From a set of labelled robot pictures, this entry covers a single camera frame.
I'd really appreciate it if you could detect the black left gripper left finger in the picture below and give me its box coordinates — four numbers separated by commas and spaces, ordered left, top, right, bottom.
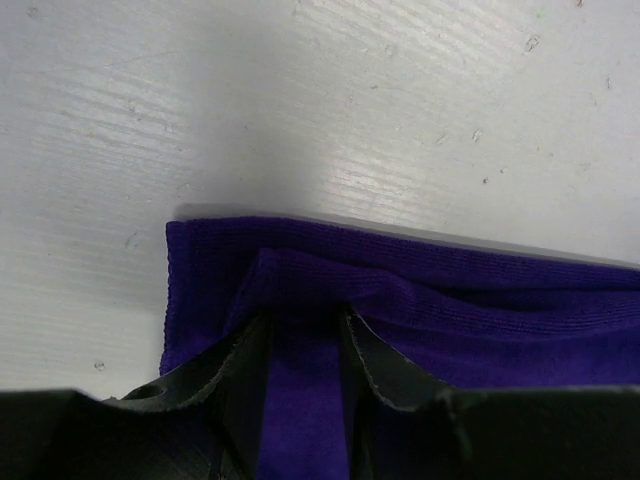
1, 315, 273, 479

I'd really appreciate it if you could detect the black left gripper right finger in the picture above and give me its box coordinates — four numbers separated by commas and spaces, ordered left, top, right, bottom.
339, 309, 639, 479

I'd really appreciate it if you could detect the purple towel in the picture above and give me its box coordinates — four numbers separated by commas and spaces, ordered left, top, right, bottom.
160, 217, 639, 479

